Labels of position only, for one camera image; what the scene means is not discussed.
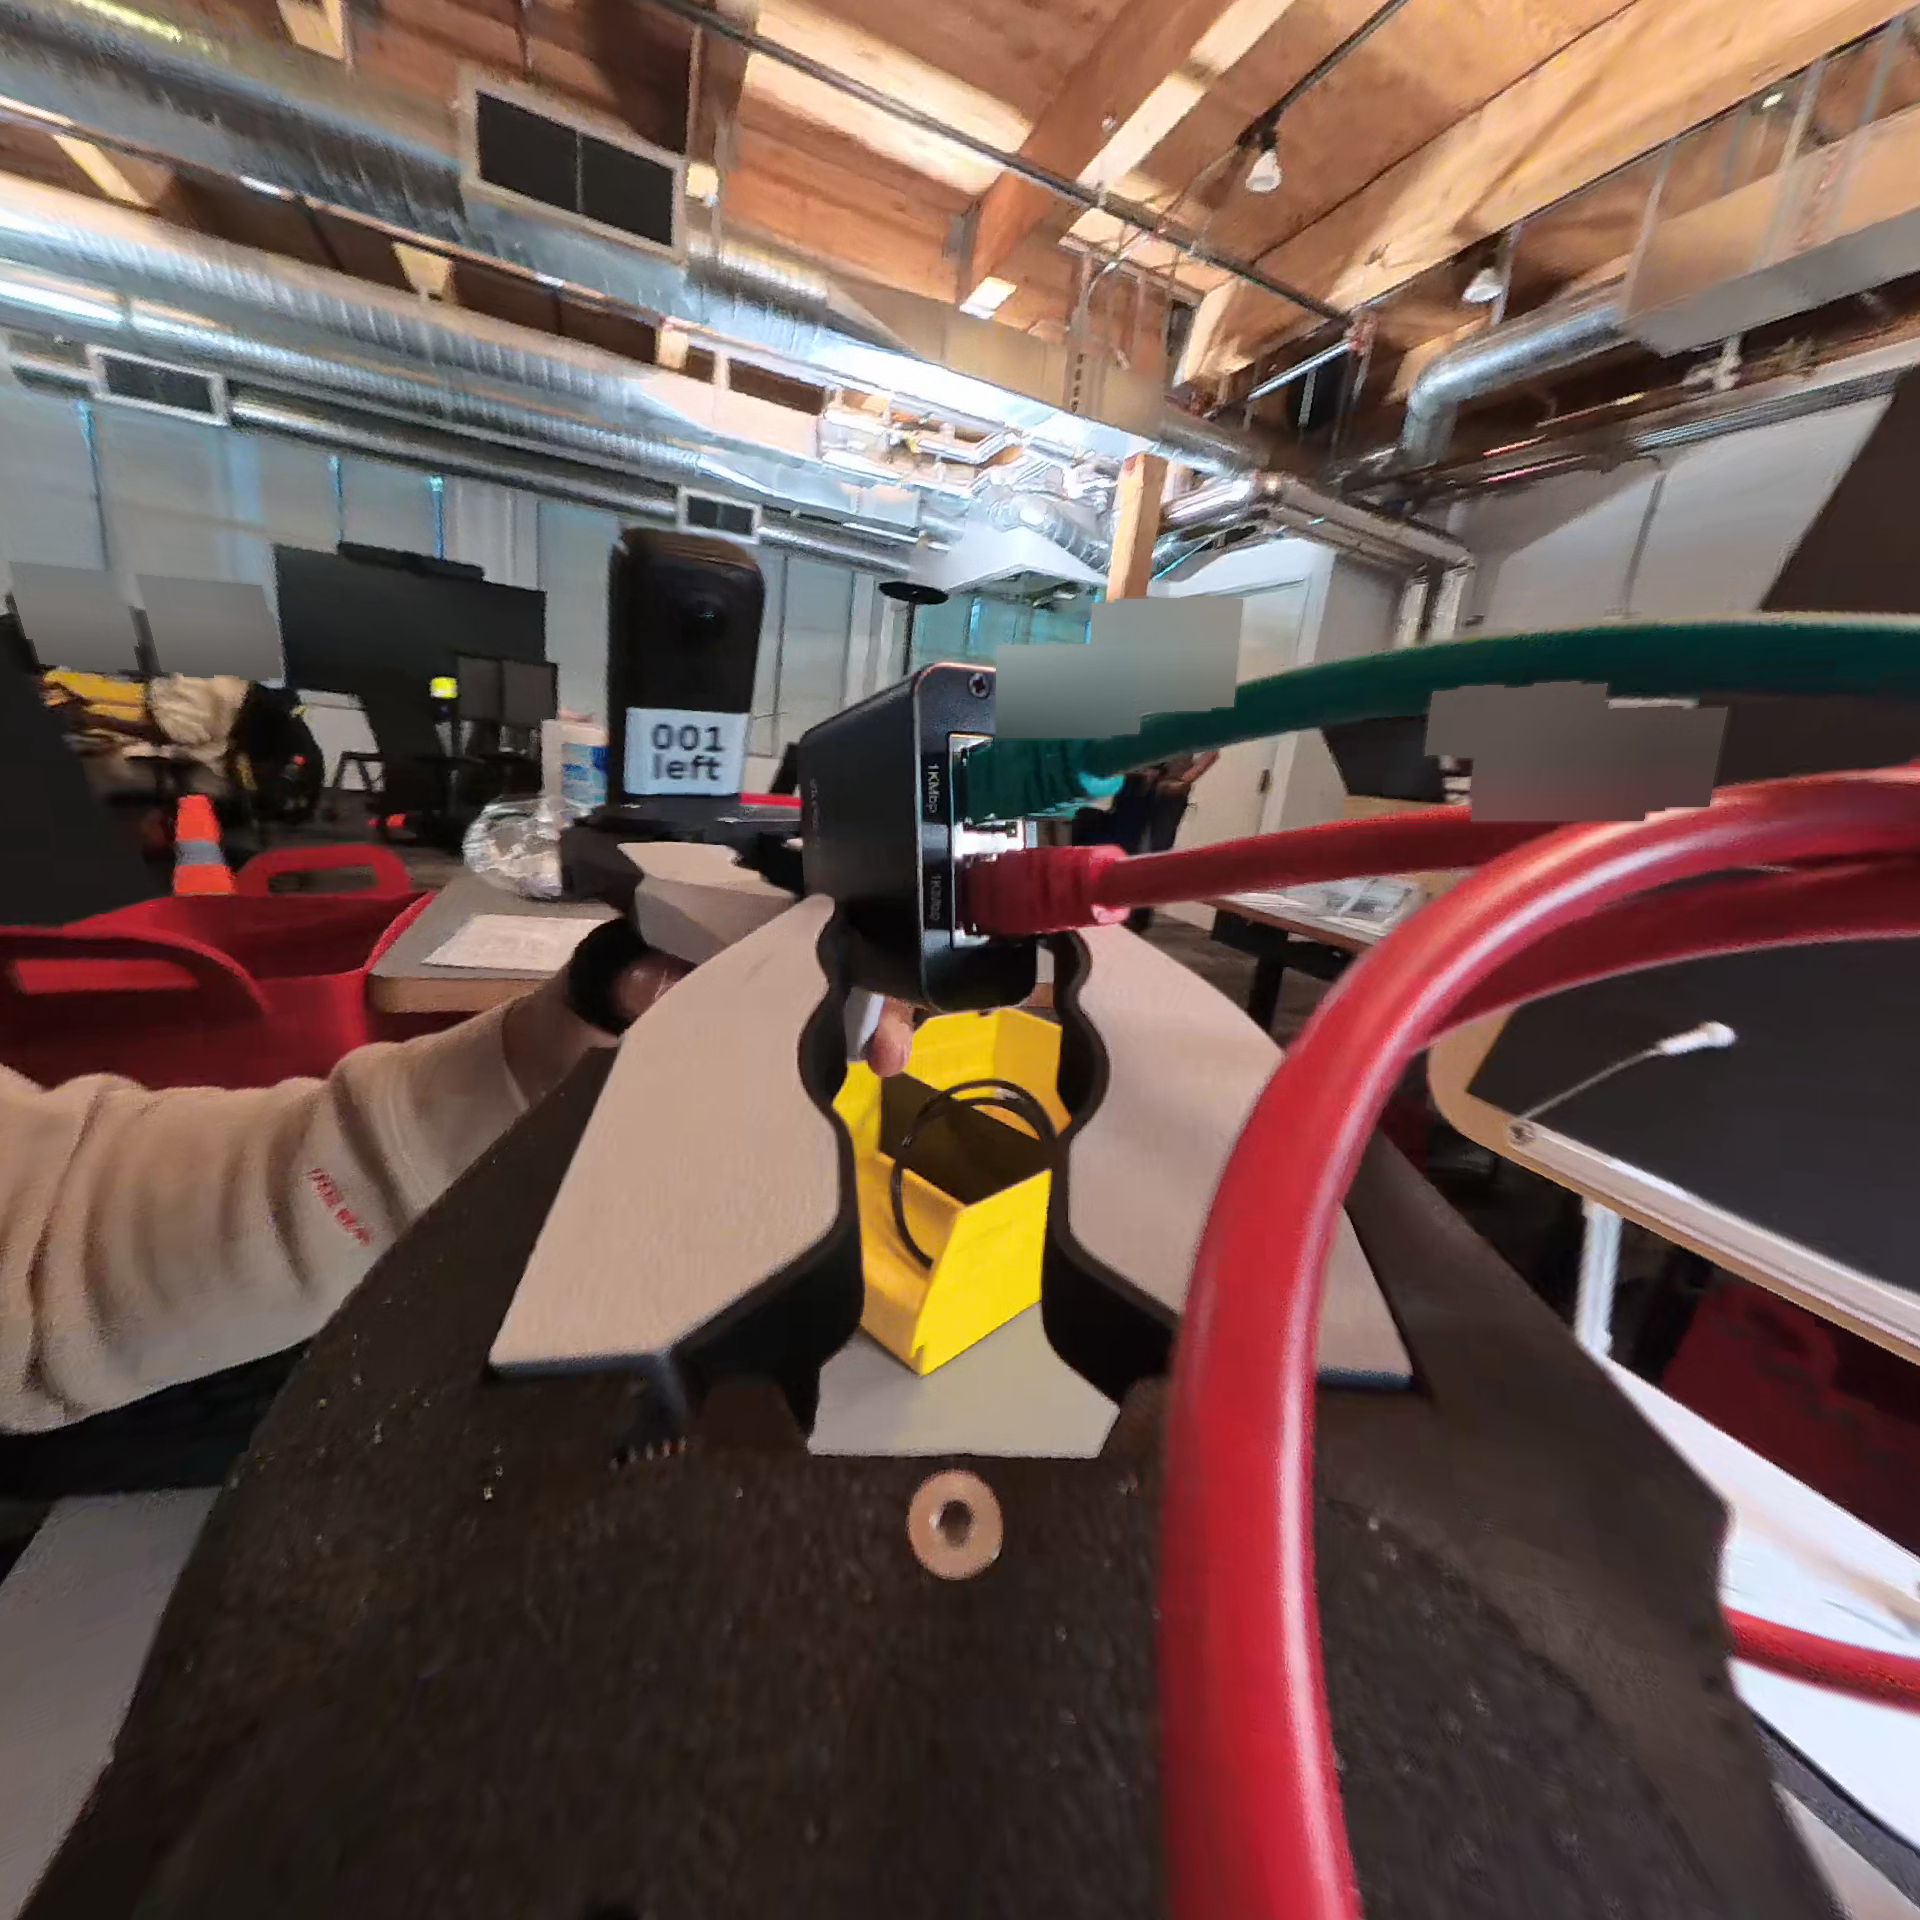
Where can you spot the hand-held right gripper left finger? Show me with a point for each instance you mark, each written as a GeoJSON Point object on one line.
{"type": "Point", "coordinates": [690, 1171]}

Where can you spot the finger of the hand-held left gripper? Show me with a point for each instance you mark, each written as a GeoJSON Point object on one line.
{"type": "Point", "coordinates": [698, 901]}

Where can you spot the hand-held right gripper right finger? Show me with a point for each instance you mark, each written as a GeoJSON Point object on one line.
{"type": "Point", "coordinates": [1154, 1141]}

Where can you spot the black ethernet splitter box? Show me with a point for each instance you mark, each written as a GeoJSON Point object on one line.
{"type": "Point", "coordinates": [869, 826]}

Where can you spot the person's left forearm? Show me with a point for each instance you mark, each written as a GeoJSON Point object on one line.
{"type": "Point", "coordinates": [224, 1201]}

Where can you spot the person's left hand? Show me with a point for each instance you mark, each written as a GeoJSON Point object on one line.
{"type": "Point", "coordinates": [645, 989]}

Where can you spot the white wipes canister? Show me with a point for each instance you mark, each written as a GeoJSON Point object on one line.
{"type": "Point", "coordinates": [579, 765]}

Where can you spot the crumpled clear plastic bag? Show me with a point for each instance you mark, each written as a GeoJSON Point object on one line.
{"type": "Point", "coordinates": [517, 850]}

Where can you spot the white paper sheet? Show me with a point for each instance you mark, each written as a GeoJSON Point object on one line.
{"type": "Point", "coordinates": [509, 942]}

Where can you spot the yellow plastic bin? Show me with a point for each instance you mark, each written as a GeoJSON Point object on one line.
{"type": "Point", "coordinates": [975, 1260]}

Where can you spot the black floor lamp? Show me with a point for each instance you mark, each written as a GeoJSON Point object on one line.
{"type": "Point", "coordinates": [913, 596]}

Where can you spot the large black screen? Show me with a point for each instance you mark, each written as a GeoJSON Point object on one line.
{"type": "Point", "coordinates": [388, 617]}

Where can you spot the red plastic tote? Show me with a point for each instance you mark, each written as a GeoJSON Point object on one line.
{"type": "Point", "coordinates": [323, 869]}
{"type": "Point", "coordinates": [136, 974]}

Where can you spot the large vent grille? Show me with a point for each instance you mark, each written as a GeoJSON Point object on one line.
{"type": "Point", "coordinates": [579, 158]}

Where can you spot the orange traffic cone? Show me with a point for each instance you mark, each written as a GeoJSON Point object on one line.
{"type": "Point", "coordinates": [200, 857]}

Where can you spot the white door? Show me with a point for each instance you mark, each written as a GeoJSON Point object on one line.
{"type": "Point", "coordinates": [1276, 629]}

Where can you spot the black tilted board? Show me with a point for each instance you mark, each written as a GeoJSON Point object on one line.
{"type": "Point", "coordinates": [1800, 1141]}

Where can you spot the white track light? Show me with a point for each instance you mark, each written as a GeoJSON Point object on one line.
{"type": "Point", "coordinates": [1263, 167]}
{"type": "Point", "coordinates": [1482, 284]}

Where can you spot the wooden post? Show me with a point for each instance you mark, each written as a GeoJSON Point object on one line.
{"type": "Point", "coordinates": [1137, 525]}

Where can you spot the curved silver air duct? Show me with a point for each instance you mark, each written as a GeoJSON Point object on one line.
{"type": "Point", "coordinates": [1483, 370]}

